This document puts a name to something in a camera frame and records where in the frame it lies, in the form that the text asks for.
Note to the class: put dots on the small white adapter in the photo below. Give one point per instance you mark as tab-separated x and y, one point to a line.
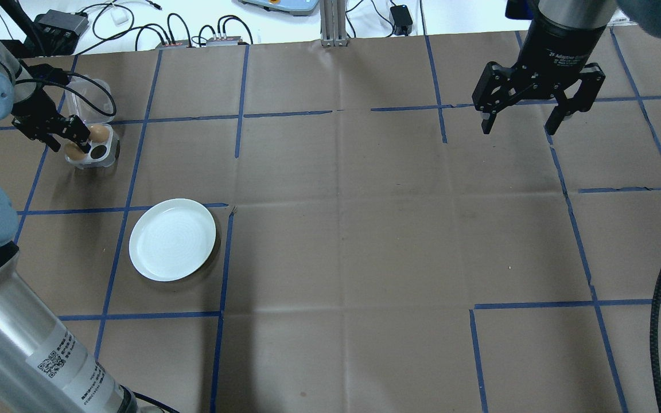
119	16

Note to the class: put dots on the aluminium profile post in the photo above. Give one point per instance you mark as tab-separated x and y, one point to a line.
333	23

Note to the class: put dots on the dark grey docking box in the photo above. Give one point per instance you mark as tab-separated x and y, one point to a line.
61	24

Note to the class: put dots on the black usb hub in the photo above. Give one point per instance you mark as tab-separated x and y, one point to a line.
224	41
172	44

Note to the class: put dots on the clear plastic egg box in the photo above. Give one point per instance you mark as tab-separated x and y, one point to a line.
111	150

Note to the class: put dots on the brown egg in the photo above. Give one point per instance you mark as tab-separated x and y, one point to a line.
74	154
99	132

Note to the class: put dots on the blue grey teach pendant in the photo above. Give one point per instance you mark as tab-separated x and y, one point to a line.
284	6

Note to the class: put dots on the white round plate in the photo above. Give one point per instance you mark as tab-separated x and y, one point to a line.
172	240

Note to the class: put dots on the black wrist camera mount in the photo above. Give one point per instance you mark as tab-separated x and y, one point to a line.
43	74
517	7

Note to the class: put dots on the black power adapter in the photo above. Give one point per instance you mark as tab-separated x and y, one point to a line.
401	18

